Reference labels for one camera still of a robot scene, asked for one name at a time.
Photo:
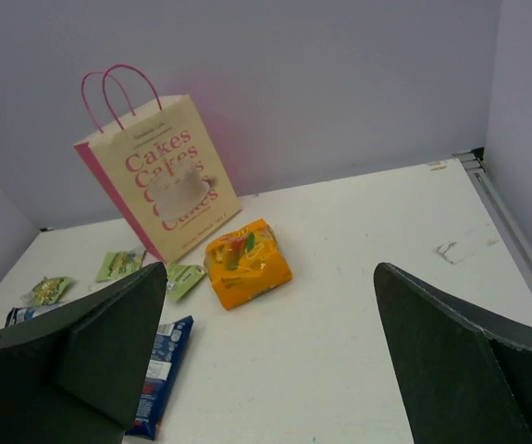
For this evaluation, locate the crumpled green candy packet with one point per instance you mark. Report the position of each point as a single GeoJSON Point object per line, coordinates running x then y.
{"type": "Point", "coordinates": [48, 291]}

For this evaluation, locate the green candy packet back side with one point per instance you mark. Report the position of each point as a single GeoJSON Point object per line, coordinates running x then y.
{"type": "Point", "coordinates": [181, 279]}

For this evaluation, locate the orange mango gummy bag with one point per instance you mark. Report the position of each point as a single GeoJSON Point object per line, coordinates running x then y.
{"type": "Point", "coordinates": [245, 264]}

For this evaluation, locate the cream pink paper cake bag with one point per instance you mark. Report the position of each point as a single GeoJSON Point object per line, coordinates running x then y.
{"type": "Point", "coordinates": [161, 170]}

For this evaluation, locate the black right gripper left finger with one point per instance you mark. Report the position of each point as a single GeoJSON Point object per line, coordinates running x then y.
{"type": "Point", "coordinates": [75, 374]}

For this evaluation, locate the small blue snack packet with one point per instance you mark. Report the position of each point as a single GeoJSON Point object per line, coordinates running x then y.
{"type": "Point", "coordinates": [167, 355]}

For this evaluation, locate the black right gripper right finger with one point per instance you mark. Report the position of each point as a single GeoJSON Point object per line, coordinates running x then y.
{"type": "Point", "coordinates": [464, 372]}

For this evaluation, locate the aluminium table edge rail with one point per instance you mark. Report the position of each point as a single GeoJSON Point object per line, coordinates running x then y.
{"type": "Point", "coordinates": [516, 241]}

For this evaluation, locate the large blue chips bag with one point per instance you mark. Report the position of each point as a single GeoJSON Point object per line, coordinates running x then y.
{"type": "Point", "coordinates": [18, 315]}

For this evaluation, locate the green Himalaya candy packet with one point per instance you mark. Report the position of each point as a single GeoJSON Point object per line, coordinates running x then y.
{"type": "Point", "coordinates": [117, 265]}

